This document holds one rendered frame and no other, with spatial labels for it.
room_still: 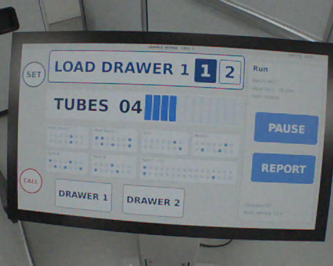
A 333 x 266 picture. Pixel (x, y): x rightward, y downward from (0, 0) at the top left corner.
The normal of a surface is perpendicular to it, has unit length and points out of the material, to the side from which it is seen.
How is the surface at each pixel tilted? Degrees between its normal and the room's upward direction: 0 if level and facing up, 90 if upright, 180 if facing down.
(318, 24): 90
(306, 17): 90
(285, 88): 50
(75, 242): 1
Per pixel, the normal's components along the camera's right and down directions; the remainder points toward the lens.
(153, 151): -0.06, 0.05
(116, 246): 0.00, -0.73
